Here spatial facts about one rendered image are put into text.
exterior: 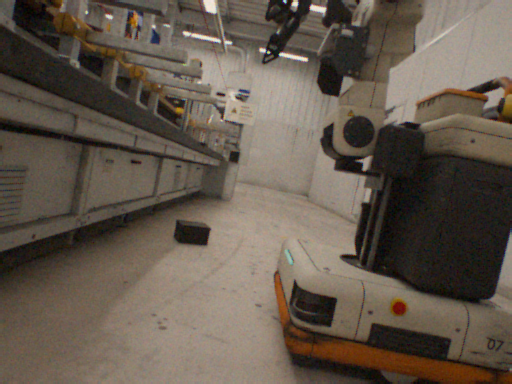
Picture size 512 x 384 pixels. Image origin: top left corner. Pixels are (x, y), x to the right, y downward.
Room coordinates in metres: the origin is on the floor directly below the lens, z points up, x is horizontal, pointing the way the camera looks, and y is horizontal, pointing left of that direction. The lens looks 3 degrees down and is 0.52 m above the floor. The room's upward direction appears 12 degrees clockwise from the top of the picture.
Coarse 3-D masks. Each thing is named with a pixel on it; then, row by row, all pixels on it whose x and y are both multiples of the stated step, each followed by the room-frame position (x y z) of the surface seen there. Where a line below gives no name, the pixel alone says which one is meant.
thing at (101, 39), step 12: (36, 24) 0.94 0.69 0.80; (48, 24) 0.94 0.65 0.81; (96, 36) 0.94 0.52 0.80; (108, 36) 0.94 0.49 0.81; (120, 36) 0.95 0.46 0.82; (120, 48) 0.95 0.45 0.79; (132, 48) 0.95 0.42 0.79; (144, 48) 0.95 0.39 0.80; (156, 48) 0.95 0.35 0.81; (168, 48) 0.95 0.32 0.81; (168, 60) 0.97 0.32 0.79; (180, 60) 0.95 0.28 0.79
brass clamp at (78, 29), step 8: (56, 16) 0.87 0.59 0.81; (64, 16) 0.87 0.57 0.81; (56, 24) 0.87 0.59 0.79; (64, 24) 0.87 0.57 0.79; (72, 24) 0.87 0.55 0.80; (80, 24) 0.91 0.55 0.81; (64, 32) 0.88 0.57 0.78; (72, 32) 0.89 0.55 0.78; (80, 32) 0.91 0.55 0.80; (80, 40) 0.92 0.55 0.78; (80, 48) 1.00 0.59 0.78; (88, 48) 0.98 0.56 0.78
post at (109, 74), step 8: (120, 8) 1.15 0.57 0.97; (112, 16) 1.15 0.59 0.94; (120, 16) 1.15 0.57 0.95; (112, 24) 1.15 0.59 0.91; (120, 24) 1.15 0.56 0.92; (112, 32) 1.15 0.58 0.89; (120, 32) 1.15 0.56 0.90; (104, 64) 1.15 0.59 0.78; (112, 64) 1.15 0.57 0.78; (104, 72) 1.15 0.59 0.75; (112, 72) 1.15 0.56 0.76; (104, 80) 1.15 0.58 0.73; (112, 80) 1.16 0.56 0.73
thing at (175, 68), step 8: (96, 48) 1.19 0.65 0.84; (96, 56) 1.21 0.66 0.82; (128, 56) 1.19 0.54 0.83; (136, 56) 1.19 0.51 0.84; (144, 56) 1.19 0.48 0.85; (136, 64) 1.21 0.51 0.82; (144, 64) 1.19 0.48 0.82; (152, 64) 1.20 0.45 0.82; (160, 64) 1.20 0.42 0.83; (168, 64) 1.20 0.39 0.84; (176, 64) 1.20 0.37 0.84; (176, 72) 1.20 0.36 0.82; (184, 72) 1.20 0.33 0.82; (192, 72) 1.20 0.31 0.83; (200, 72) 1.20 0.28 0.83
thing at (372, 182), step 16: (384, 128) 1.04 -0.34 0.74; (400, 128) 1.02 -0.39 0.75; (384, 144) 1.02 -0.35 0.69; (400, 144) 1.02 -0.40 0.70; (416, 144) 1.02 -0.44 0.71; (336, 160) 1.27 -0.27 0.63; (352, 160) 1.16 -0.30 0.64; (384, 160) 1.02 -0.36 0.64; (400, 160) 1.02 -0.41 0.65; (416, 160) 1.02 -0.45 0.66; (368, 176) 1.22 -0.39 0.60; (384, 176) 1.14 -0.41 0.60; (400, 176) 1.04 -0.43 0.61
